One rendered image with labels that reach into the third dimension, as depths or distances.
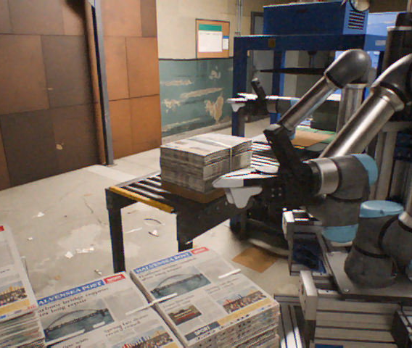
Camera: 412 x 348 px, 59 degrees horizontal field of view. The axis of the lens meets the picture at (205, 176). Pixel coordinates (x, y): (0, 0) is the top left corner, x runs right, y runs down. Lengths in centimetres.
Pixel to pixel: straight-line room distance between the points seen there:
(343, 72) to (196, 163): 69
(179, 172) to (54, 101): 315
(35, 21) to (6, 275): 398
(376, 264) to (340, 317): 20
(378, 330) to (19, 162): 400
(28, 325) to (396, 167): 112
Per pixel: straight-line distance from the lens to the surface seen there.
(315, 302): 121
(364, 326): 130
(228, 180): 67
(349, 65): 154
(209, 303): 103
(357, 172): 81
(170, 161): 173
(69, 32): 479
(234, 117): 293
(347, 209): 83
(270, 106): 176
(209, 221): 168
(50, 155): 474
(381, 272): 119
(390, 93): 101
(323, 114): 337
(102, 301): 107
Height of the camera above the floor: 147
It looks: 19 degrees down
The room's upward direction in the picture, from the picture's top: straight up
